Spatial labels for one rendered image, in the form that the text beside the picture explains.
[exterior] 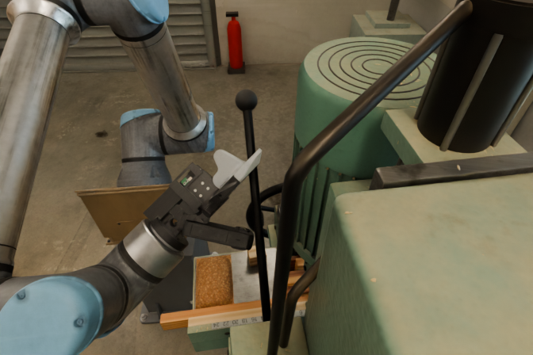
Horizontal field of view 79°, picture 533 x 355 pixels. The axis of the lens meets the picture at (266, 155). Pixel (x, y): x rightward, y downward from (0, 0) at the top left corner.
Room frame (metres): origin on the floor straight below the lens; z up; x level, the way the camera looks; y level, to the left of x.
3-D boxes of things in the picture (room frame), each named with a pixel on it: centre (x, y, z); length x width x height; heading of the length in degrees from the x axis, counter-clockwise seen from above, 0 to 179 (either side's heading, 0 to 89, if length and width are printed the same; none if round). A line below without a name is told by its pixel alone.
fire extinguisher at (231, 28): (3.22, 0.32, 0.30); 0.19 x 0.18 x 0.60; 3
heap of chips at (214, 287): (0.38, 0.13, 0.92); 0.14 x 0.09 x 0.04; 8
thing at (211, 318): (0.31, -0.13, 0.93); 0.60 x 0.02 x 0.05; 98
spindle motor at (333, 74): (0.33, -0.12, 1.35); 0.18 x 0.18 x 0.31
